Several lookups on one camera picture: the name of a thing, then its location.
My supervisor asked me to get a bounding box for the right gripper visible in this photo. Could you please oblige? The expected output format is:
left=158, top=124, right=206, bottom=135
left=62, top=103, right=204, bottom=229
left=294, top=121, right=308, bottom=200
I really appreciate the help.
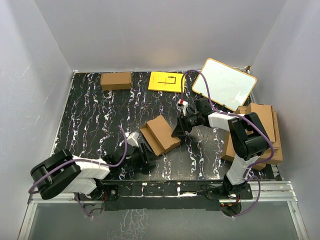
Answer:
left=171, top=111, right=202, bottom=137

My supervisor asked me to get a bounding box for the yellow book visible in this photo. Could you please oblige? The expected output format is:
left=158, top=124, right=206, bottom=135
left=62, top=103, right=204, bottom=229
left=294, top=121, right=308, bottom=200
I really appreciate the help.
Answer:
left=148, top=71, right=185, bottom=93

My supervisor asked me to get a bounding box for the folded brown cardboard box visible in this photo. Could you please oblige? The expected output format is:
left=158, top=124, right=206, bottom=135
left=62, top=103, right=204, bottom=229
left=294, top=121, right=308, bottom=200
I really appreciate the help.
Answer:
left=100, top=72, right=132, bottom=91

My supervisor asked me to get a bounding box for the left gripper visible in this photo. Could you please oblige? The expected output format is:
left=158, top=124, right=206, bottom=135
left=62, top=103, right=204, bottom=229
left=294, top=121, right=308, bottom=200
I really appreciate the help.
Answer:
left=119, top=142, right=159, bottom=170

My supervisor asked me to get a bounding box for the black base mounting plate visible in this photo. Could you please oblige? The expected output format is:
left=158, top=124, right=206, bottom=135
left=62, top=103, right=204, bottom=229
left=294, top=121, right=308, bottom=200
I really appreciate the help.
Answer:
left=78, top=180, right=253, bottom=212

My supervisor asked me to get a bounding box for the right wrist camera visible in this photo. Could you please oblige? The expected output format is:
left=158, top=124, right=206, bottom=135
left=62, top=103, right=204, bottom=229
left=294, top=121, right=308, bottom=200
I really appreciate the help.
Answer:
left=176, top=99, right=189, bottom=117

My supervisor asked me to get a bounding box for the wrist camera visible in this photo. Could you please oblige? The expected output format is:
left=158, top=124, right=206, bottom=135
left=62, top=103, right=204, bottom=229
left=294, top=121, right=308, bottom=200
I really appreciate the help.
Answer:
left=176, top=99, right=189, bottom=117
left=126, top=131, right=140, bottom=148

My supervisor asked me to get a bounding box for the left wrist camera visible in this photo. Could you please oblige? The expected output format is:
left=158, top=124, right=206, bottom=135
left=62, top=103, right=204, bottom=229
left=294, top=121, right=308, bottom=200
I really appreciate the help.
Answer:
left=126, top=131, right=140, bottom=148

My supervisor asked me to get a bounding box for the aluminium frame rail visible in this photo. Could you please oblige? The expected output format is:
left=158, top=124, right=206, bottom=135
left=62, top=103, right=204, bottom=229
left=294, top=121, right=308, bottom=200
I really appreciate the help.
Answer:
left=18, top=181, right=309, bottom=240

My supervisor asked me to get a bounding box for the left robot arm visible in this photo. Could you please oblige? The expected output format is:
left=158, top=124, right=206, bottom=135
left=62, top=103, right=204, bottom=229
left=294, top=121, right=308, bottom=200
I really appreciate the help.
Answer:
left=28, top=142, right=157, bottom=200

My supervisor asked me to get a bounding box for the stack of flat cardboard boxes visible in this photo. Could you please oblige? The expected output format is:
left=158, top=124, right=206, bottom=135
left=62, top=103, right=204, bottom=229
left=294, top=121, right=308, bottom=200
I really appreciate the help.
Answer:
left=221, top=103, right=283, bottom=170

